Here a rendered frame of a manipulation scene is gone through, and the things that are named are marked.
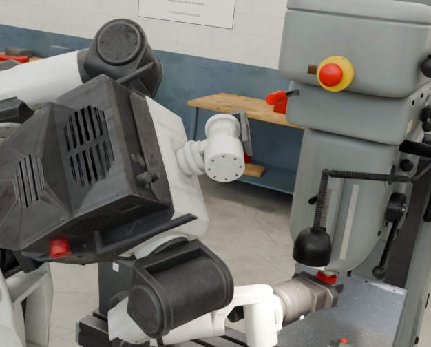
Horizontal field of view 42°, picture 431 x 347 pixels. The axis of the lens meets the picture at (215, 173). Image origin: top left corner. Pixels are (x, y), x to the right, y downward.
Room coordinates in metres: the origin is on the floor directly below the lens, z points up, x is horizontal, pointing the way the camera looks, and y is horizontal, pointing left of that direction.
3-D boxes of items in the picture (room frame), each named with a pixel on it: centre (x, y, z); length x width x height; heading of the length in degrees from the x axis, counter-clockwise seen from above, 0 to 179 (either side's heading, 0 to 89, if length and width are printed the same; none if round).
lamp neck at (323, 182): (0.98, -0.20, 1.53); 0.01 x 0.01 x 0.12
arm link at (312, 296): (1.12, -0.22, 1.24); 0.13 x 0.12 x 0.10; 45
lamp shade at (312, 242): (0.98, -0.20, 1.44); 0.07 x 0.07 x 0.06
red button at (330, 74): (0.96, -0.18, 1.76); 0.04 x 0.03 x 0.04; 64
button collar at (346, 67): (0.98, -0.19, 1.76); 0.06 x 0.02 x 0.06; 64
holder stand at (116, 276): (1.42, 0.17, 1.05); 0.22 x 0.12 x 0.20; 58
